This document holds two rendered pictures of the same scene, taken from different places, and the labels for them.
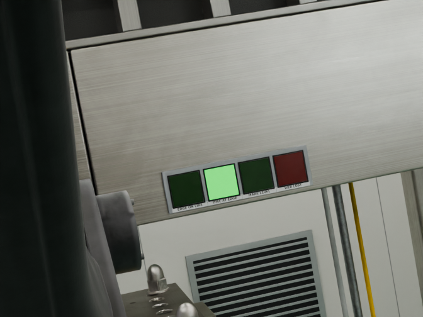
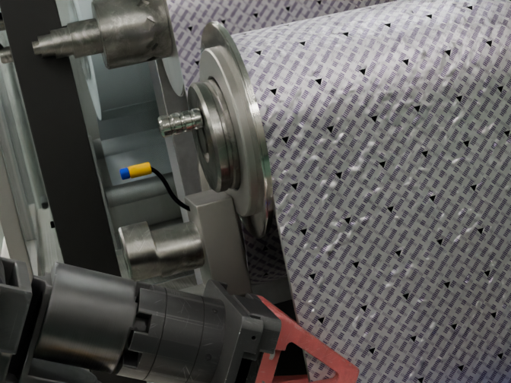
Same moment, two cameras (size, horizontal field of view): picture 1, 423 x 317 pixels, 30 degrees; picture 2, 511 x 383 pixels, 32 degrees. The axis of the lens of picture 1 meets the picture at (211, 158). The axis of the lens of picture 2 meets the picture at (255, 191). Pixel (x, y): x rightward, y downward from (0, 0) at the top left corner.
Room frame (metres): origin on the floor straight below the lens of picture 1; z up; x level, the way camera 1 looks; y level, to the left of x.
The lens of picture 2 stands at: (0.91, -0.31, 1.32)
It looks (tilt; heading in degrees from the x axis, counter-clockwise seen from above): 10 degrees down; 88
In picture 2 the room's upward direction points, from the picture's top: 12 degrees counter-clockwise
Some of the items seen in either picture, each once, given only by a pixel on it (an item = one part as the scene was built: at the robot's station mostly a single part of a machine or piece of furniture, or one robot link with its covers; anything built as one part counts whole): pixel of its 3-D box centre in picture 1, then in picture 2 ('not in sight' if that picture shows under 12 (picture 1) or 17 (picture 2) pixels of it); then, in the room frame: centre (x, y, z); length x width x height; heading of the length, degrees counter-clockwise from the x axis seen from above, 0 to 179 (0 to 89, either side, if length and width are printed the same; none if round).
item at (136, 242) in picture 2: not in sight; (138, 251); (0.83, 0.30, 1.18); 0.04 x 0.02 x 0.04; 101
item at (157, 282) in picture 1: (155, 277); not in sight; (1.27, 0.12, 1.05); 0.04 x 0.04 x 0.04
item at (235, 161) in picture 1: (238, 178); not in sight; (1.31, -0.04, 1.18); 0.25 x 0.01 x 0.07; 101
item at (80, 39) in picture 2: not in sight; (66, 42); (0.79, 0.51, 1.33); 0.06 x 0.03 x 0.03; 11
